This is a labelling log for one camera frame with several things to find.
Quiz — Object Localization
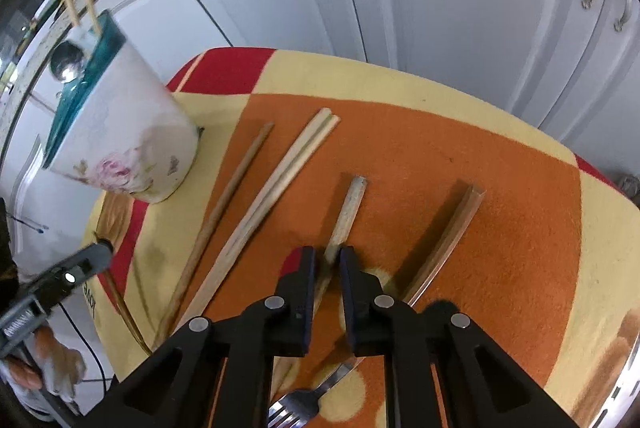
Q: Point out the metal fork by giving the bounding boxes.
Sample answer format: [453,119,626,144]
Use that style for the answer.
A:
[267,358,362,428]

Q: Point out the brown wooden chopstick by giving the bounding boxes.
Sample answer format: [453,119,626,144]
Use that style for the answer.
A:
[402,185,486,307]

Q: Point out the pale wooden chopstick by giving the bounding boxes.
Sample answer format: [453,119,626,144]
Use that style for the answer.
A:
[271,176,368,398]

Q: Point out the white floral utensil cup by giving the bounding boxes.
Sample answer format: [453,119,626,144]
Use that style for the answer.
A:
[42,10,200,204]

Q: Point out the light wooden chopstick pair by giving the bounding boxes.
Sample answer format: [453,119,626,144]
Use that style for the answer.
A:
[219,113,342,269]
[174,107,340,330]

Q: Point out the dark thin wooden chopstick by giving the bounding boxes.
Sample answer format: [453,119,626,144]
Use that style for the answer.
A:
[152,123,274,349]

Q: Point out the gloved left hand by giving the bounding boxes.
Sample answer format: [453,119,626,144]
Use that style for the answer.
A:
[1,324,86,422]

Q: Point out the orange yellow red table cloth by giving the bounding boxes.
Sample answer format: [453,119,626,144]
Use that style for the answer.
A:
[87,48,639,427]

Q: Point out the metal spoon in cup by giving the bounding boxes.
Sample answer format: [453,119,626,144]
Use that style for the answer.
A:
[50,40,86,84]

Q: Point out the chopstick in cup left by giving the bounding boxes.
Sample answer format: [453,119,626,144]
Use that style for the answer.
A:
[64,0,80,28]

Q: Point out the cabinet door handle pair right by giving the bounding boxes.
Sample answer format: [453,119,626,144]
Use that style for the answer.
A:
[613,0,634,33]

